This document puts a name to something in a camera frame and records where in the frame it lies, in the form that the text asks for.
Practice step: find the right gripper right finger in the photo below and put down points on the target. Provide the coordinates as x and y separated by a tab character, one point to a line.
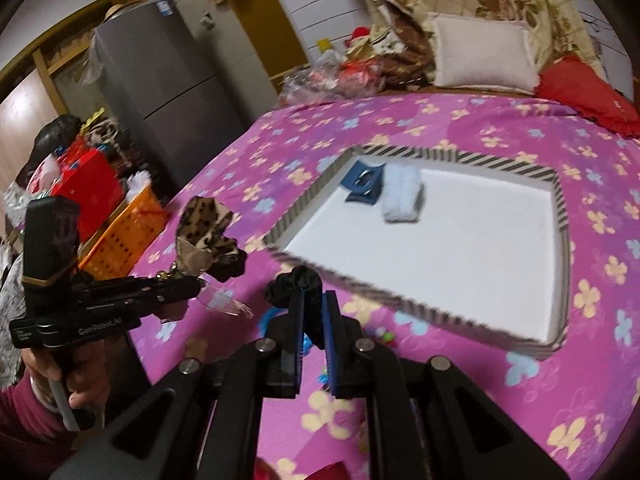
343	362

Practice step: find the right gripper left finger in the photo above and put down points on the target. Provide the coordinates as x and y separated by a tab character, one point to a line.
285	373

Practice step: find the black scrunchie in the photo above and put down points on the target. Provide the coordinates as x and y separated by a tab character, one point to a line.
301	283

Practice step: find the leopard print hair bow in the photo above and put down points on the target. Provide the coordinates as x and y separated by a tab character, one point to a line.
201	246

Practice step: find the light blue fluffy scrunchie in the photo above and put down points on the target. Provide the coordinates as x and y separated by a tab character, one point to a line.
402	193

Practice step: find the dark blue hair claw clip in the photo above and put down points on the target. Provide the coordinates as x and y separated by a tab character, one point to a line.
363	183

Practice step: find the person's left hand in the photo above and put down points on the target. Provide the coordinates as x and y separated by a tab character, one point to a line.
87	379

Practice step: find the orange plastic basket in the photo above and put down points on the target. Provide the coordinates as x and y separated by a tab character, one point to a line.
118	248

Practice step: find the striped cardboard tray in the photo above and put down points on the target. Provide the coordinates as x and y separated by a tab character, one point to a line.
489	258

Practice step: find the pink floral bedsheet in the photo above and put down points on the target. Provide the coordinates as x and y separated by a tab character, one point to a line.
581	404

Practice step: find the grey refrigerator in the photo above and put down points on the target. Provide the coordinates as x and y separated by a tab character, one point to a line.
163	90

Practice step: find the clear plastic bag pile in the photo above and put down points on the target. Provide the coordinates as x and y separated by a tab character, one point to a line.
331	81

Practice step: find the red santa plush toy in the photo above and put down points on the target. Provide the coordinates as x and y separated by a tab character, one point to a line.
360	46

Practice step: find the white pillow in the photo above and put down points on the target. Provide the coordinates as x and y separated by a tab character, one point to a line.
480	54

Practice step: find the red heart cushion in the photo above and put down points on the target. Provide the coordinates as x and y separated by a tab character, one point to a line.
573	83

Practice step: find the floral beige quilt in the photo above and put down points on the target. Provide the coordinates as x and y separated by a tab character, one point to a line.
556	30

